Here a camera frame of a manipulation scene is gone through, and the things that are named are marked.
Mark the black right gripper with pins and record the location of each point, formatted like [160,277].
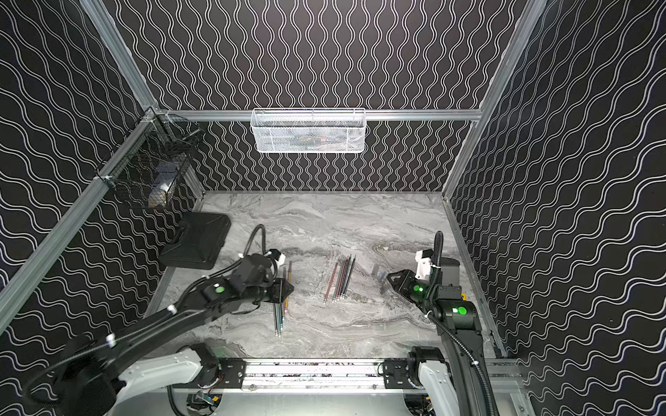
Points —
[403,278]

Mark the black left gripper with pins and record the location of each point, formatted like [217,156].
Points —
[281,289]

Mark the clear blue pencil cap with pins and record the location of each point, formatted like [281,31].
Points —
[384,283]

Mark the black pencil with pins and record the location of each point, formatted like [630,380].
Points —
[348,276]

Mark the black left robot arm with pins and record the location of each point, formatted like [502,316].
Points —
[90,375]

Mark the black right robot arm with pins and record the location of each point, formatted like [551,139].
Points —
[455,376]

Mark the black plastic case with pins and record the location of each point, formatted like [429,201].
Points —
[198,241]

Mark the white wire basket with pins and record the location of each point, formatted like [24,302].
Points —
[278,136]

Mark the aluminium back rail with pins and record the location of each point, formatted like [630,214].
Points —
[329,114]

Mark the black wire basket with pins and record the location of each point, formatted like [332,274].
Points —
[148,176]

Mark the aluminium left side rail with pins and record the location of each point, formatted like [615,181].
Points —
[18,291]

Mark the aluminium corner post right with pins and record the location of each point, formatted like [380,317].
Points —
[523,29]

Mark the aluminium corner post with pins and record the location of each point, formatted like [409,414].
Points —
[523,29]
[111,37]

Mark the aluminium corner post left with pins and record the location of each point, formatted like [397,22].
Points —
[111,37]

